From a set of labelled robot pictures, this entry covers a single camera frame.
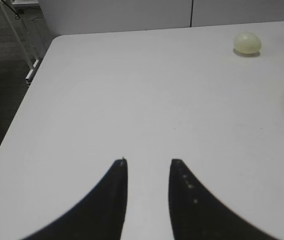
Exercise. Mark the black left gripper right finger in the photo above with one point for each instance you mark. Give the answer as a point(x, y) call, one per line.
point(196, 214)

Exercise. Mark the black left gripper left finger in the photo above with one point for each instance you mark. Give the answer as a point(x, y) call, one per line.
point(100, 215)

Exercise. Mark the pale white egg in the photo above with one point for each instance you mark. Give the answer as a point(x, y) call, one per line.
point(247, 43)

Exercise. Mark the white metal frame stand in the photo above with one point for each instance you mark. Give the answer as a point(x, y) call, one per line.
point(29, 51)

